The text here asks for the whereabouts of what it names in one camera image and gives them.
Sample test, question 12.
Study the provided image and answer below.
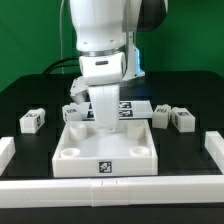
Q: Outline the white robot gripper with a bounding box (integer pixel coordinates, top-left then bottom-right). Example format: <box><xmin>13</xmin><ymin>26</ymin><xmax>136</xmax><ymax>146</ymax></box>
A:
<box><xmin>70</xmin><ymin>53</ymin><xmax>126</xmax><ymax>129</ymax></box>

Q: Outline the white square tabletop tray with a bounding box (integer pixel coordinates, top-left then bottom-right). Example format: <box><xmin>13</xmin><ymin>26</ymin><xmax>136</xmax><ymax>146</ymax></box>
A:
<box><xmin>52</xmin><ymin>120</ymin><xmax>158</xmax><ymax>177</ymax></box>

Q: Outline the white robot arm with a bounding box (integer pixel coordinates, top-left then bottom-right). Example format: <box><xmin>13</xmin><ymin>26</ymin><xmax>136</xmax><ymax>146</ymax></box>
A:
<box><xmin>69</xmin><ymin>0</ymin><xmax>168</xmax><ymax>129</ymax></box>

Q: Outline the white marker tag plate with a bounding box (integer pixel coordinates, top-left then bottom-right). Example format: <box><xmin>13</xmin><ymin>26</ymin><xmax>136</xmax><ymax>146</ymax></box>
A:
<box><xmin>78</xmin><ymin>101</ymin><xmax>153</xmax><ymax>120</ymax></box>

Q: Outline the white left fence piece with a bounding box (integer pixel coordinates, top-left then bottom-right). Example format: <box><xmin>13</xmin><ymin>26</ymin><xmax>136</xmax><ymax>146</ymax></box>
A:
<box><xmin>0</xmin><ymin>137</ymin><xmax>16</xmax><ymax>176</ymax></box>

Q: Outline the white fence piece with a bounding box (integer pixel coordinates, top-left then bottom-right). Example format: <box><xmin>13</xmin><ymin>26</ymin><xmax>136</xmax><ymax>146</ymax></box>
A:
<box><xmin>0</xmin><ymin>137</ymin><xmax>16</xmax><ymax>176</ymax></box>
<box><xmin>205</xmin><ymin>131</ymin><xmax>224</xmax><ymax>175</ymax></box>

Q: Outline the white right fence piece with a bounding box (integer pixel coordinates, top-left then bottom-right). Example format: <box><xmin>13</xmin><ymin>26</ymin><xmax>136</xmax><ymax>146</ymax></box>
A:
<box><xmin>205</xmin><ymin>131</ymin><xmax>224</xmax><ymax>175</ymax></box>

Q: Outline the grey thin cable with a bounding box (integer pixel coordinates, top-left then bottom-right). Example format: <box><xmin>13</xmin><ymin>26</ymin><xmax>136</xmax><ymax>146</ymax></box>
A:
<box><xmin>59</xmin><ymin>0</ymin><xmax>67</xmax><ymax>75</ymax></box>

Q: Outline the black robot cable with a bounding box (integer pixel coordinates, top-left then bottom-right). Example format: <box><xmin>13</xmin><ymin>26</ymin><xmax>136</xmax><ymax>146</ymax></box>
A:
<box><xmin>42</xmin><ymin>55</ymin><xmax>83</xmax><ymax>75</ymax></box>

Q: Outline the white front fence rail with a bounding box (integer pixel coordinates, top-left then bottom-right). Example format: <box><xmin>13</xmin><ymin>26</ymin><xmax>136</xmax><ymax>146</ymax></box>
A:
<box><xmin>0</xmin><ymin>175</ymin><xmax>224</xmax><ymax>208</ymax></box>

